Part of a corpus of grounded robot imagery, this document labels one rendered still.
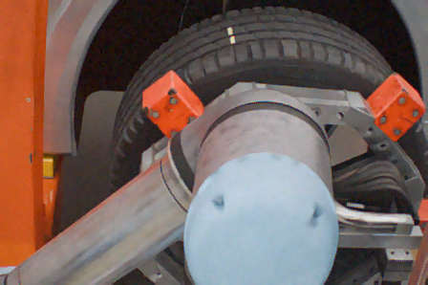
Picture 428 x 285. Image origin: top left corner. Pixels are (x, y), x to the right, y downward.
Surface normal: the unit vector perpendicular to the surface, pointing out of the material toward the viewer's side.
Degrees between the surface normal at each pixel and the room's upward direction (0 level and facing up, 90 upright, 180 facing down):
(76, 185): 0
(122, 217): 65
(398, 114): 90
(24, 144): 90
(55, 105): 90
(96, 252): 74
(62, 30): 90
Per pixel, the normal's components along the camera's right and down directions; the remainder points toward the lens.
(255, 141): -0.15, -0.87
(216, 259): -0.05, 0.37
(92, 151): 0.11, -0.86
